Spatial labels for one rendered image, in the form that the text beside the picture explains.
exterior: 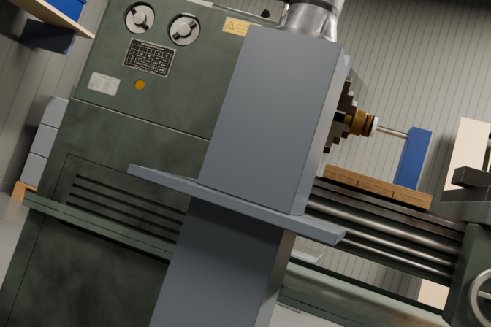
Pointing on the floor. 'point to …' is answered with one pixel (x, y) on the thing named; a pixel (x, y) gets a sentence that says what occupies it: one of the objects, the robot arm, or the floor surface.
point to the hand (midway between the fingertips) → (286, 4)
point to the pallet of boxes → (41, 147)
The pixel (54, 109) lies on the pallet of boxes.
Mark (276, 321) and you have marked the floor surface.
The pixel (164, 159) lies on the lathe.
